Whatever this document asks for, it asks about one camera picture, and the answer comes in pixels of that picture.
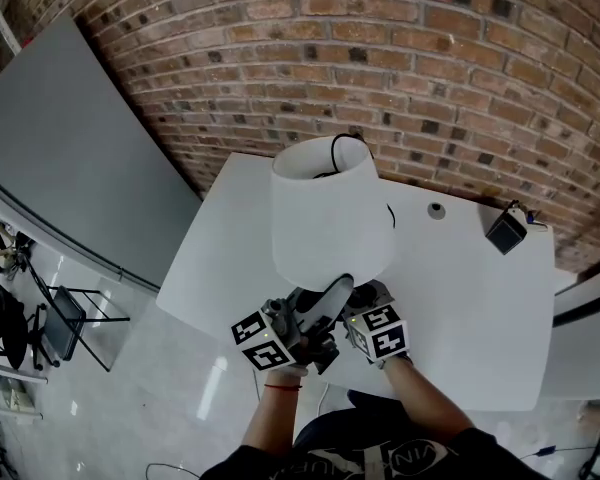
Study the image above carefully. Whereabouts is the person's black shirt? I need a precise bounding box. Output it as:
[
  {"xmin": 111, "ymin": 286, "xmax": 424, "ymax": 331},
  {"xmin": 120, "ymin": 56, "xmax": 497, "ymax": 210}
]
[{"xmin": 199, "ymin": 425, "xmax": 551, "ymax": 480}]

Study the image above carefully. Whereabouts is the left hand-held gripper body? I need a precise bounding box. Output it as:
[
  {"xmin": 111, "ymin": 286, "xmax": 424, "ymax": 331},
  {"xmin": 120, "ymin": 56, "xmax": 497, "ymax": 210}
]
[{"xmin": 231, "ymin": 295, "xmax": 341, "ymax": 375}]

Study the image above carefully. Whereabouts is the white table lamp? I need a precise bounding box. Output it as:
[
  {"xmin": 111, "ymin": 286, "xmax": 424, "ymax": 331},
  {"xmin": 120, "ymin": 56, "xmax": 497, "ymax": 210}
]
[{"xmin": 271, "ymin": 131, "xmax": 398, "ymax": 293}]

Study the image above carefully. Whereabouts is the black floor cable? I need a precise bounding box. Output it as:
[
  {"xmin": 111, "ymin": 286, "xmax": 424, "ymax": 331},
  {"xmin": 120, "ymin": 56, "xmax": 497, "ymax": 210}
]
[{"xmin": 146, "ymin": 461, "xmax": 202, "ymax": 480}]

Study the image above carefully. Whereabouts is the person's right forearm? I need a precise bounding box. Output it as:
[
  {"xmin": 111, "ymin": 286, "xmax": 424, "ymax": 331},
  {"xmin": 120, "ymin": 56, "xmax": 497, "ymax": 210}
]
[{"xmin": 382, "ymin": 355, "xmax": 477, "ymax": 450}]

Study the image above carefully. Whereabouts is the black folding chair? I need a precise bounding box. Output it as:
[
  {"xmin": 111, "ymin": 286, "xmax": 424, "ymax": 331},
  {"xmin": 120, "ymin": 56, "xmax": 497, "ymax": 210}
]
[{"xmin": 24, "ymin": 260, "xmax": 131, "ymax": 374}]

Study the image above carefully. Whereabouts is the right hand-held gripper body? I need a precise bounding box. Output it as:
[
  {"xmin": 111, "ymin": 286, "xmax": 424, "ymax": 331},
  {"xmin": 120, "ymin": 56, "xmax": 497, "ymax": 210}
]
[{"xmin": 342, "ymin": 280, "xmax": 412, "ymax": 369}]

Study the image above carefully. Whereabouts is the white shelf cabinet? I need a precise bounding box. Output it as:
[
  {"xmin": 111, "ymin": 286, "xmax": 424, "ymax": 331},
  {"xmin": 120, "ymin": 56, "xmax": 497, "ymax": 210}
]
[{"xmin": 539, "ymin": 262, "xmax": 600, "ymax": 402}]

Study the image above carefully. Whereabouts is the person's left forearm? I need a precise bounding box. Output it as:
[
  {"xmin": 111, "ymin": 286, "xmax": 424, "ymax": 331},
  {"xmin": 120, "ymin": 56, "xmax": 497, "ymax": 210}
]
[{"xmin": 242, "ymin": 370, "xmax": 305, "ymax": 458}]

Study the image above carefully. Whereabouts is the black tissue box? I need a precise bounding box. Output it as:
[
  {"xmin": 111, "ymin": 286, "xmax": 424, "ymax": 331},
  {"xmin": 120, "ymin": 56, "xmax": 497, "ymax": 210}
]
[{"xmin": 484, "ymin": 200, "xmax": 549, "ymax": 257}]

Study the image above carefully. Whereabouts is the black office chair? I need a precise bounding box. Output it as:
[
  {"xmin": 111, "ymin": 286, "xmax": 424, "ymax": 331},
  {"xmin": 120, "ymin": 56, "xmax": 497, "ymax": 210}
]
[{"xmin": 0, "ymin": 277, "xmax": 49, "ymax": 372}]

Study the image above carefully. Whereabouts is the white desk with drawers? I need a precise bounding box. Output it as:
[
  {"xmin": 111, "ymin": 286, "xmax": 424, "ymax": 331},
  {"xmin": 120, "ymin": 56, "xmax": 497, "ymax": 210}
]
[{"xmin": 156, "ymin": 151, "xmax": 556, "ymax": 413}]

